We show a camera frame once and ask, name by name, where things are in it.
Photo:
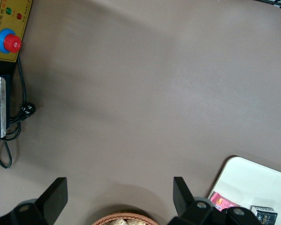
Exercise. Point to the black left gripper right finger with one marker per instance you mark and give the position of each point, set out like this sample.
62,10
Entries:
181,199

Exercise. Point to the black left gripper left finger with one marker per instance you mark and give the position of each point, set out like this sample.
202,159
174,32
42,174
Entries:
53,199

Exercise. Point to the beige plastic serving tray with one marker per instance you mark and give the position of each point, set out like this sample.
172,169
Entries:
248,182

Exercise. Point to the pink snack packet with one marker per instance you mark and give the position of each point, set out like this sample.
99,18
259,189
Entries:
221,201

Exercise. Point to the clear wrapped cracker packet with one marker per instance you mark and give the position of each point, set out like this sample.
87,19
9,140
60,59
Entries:
119,222
135,222

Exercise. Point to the round brown wicker basket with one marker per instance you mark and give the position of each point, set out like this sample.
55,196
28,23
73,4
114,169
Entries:
121,214

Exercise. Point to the small black snack box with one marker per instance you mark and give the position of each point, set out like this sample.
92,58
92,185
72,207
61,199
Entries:
265,214

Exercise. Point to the yellow emergency stop box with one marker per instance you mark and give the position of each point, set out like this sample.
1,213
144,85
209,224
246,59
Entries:
1,55

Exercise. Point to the silver metal bracket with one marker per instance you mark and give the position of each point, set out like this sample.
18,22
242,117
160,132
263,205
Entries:
0,105

